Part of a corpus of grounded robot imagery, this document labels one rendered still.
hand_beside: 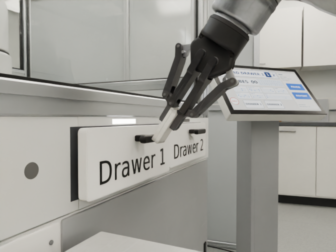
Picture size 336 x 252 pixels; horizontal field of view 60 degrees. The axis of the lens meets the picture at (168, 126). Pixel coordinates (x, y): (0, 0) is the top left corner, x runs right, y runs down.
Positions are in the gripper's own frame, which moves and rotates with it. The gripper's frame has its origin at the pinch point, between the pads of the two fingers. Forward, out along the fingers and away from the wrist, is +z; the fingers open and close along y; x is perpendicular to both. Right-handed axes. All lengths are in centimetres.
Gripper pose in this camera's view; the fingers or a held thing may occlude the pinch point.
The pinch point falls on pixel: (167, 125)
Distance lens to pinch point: 52.9
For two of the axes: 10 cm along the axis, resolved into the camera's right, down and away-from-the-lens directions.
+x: -4.2, 0.2, -9.1
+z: -5.2, 8.1, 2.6
